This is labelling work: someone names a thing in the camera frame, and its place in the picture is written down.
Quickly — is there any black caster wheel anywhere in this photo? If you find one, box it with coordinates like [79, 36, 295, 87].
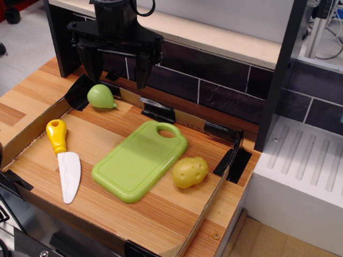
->
[5, 6, 20, 24]

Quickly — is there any yellow handled white toy knife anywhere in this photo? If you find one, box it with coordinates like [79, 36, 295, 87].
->
[46, 119, 81, 205]

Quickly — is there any white toy sink drainboard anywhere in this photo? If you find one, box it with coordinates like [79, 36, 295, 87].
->
[245, 117, 342, 255]

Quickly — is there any green toy pear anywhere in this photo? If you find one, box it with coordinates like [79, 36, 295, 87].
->
[87, 84, 117, 109]

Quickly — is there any yellow toy potato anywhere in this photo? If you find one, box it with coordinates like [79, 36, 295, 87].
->
[172, 157, 209, 188]

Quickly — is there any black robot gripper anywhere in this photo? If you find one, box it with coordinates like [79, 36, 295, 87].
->
[67, 1, 164, 89]

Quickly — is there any black shelf frame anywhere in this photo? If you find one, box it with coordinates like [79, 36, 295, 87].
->
[43, 0, 308, 152]

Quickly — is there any green plastic cutting board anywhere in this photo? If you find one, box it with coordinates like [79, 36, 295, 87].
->
[92, 121, 188, 203]

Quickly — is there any cardboard fence with black tape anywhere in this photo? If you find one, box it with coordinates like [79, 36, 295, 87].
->
[1, 70, 252, 256]

